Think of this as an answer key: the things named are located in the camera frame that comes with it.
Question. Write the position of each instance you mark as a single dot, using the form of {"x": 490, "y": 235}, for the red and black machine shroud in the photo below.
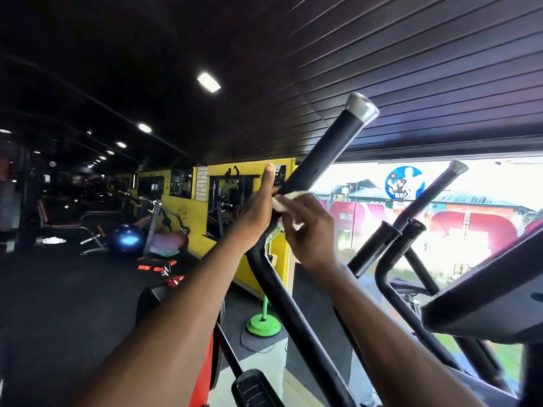
{"x": 203, "y": 377}

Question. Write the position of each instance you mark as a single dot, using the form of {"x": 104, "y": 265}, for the round blue window sticker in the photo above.
{"x": 403, "y": 182}

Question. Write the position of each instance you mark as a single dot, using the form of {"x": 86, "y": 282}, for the person's left hand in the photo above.
{"x": 254, "y": 216}

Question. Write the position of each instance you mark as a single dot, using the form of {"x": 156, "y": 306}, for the orange low bench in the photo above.
{"x": 155, "y": 263}

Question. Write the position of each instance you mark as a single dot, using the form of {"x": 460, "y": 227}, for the person's right hand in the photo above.
{"x": 314, "y": 237}

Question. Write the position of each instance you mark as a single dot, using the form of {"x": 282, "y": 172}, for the black bike saddle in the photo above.
{"x": 407, "y": 288}

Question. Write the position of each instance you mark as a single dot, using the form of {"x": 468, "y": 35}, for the black foot pedal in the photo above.
{"x": 254, "y": 389}

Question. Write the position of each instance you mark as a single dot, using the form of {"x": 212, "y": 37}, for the black framed wall mirror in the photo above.
{"x": 231, "y": 203}

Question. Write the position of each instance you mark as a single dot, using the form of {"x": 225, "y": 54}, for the person's right thumb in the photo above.
{"x": 289, "y": 228}

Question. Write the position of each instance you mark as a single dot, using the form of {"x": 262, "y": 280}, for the white cleaning cloth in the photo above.
{"x": 286, "y": 199}

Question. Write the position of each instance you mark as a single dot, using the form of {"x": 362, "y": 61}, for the white towel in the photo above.
{"x": 54, "y": 240}

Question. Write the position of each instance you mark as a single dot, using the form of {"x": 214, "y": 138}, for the black and orange weight bench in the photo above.
{"x": 68, "y": 224}

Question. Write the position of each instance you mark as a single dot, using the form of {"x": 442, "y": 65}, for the person's left forearm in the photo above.
{"x": 178, "y": 317}

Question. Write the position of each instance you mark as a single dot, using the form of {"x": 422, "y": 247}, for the short black straight grip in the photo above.
{"x": 373, "y": 247}

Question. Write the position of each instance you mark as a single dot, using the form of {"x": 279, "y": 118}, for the person's right forearm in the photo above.
{"x": 390, "y": 347}

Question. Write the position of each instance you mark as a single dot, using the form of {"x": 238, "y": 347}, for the blue exercise ball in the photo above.
{"x": 126, "y": 240}

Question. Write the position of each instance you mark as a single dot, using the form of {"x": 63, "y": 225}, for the black elliptical console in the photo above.
{"x": 488, "y": 288}

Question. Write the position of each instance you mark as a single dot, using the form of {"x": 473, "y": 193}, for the rectangular ceiling light panel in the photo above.
{"x": 208, "y": 82}

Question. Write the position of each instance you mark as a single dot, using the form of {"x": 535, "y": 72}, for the green round-base stand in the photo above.
{"x": 264, "y": 324}

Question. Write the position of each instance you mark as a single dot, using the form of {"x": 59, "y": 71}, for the row of round ceiling lights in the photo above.
{"x": 144, "y": 127}

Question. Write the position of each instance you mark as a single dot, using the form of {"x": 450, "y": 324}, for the person's left thumb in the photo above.
{"x": 268, "y": 182}

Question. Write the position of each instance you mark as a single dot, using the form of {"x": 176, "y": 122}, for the grey frame gym machine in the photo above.
{"x": 163, "y": 220}

